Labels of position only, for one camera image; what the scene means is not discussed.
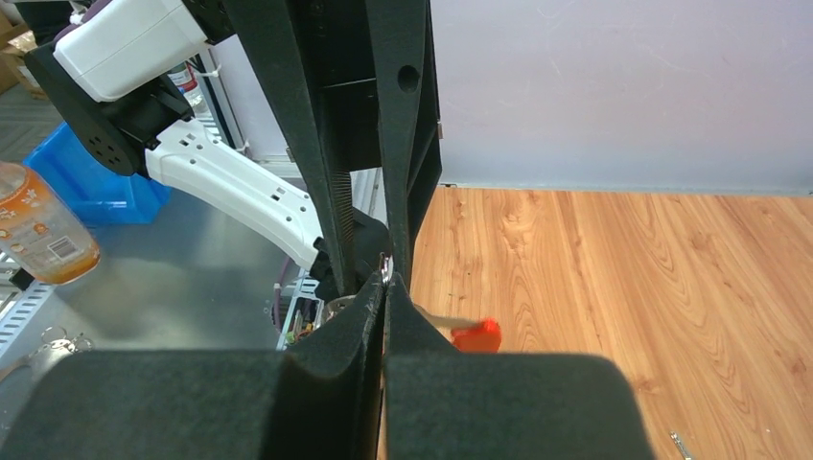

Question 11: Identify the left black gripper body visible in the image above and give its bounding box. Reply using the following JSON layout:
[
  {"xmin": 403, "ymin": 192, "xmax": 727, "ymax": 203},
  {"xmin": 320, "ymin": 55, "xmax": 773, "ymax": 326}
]
[{"xmin": 186, "ymin": 1, "xmax": 381, "ymax": 172}]

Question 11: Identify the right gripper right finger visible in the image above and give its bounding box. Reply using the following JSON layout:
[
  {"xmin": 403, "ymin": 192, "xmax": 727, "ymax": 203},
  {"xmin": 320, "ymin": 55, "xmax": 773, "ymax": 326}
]
[{"xmin": 383, "ymin": 275, "xmax": 655, "ymax": 459}]

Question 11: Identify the orange drink bottle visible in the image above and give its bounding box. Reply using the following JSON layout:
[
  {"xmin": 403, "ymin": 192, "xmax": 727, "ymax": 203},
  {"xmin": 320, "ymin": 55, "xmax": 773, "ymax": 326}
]
[{"xmin": 1, "ymin": 162, "xmax": 101, "ymax": 285}]

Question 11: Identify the spare metal keyring bunch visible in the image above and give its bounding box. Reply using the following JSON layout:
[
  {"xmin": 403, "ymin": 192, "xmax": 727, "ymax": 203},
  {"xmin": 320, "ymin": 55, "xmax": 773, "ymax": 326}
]
[{"xmin": 1, "ymin": 327, "xmax": 95, "ymax": 383}]

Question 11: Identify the blue plastic bin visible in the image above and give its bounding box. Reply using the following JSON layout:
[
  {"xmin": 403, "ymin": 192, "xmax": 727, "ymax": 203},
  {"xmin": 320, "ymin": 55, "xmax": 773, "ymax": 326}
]
[{"xmin": 23, "ymin": 123, "xmax": 171, "ymax": 226}]

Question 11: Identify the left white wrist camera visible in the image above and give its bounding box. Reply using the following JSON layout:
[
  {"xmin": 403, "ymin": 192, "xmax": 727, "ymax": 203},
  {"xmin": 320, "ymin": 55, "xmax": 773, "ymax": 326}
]
[{"xmin": 54, "ymin": 0, "xmax": 207, "ymax": 103}]

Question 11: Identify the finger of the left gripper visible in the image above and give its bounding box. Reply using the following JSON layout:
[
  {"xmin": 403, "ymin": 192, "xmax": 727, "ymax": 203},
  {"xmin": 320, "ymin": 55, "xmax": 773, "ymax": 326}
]
[
  {"xmin": 365, "ymin": 0, "xmax": 442, "ymax": 287},
  {"xmin": 224, "ymin": 1, "xmax": 356, "ymax": 295}
]

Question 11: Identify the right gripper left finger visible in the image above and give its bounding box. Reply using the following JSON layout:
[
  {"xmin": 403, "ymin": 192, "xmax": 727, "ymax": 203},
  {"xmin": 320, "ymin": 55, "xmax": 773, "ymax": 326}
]
[{"xmin": 1, "ymin": 274, "xmax": 386, "ymax": 459}]

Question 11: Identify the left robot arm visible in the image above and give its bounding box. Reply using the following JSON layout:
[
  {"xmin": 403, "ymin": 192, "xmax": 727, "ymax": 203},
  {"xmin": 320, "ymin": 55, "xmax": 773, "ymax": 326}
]
[{"xmin": 25, "ymin": 1, "xmax": 442, "ymax": 297}]

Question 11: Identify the red handled metal key holder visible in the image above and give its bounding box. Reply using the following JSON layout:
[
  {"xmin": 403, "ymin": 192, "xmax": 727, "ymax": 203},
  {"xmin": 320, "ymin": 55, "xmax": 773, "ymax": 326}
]
[{"xmin": 323, "ymin": 253, "xmax": 502, "ymax": 353}]

